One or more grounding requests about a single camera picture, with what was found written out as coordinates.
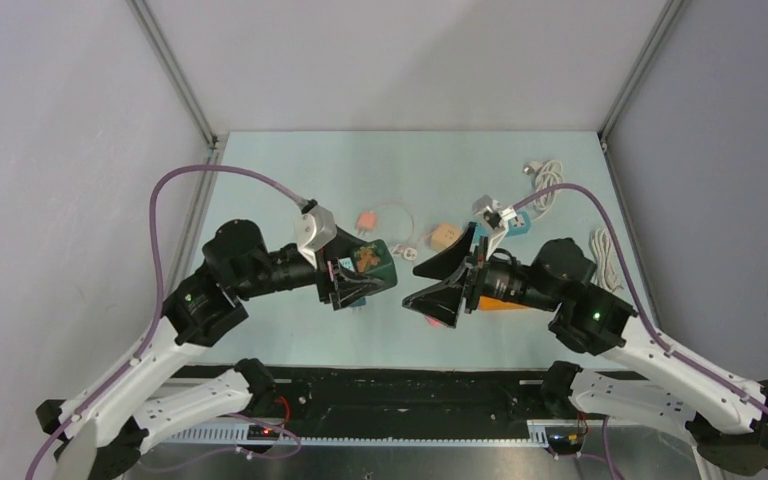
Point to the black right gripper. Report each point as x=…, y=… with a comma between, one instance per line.
x=444, y=300

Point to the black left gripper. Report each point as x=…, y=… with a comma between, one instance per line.
x=341, y=247

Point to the dark green dragon adapter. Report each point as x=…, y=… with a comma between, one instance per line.
x=375, y=259

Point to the orange power strip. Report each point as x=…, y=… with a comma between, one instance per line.
x=492, y=304

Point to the teal blue power strip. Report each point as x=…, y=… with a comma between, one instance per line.
x=519, y=225

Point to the pink square plug adapter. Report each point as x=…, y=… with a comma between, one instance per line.
x=434, y=322

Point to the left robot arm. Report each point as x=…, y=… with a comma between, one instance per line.
x=119, y=419

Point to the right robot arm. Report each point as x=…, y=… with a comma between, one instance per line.
x=723, y=417

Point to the beige cube socket adapter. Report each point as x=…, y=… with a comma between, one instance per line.
x=443, y=236

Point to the pink usb charger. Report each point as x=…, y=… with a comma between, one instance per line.
x=366, y=222

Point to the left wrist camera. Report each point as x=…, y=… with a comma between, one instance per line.
x=314, y=229

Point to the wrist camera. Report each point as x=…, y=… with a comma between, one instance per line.
x=314, y=229
x=495, y=220

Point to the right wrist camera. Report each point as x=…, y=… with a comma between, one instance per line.
x=495, y=220

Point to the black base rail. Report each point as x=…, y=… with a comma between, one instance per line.
x=407, y=404

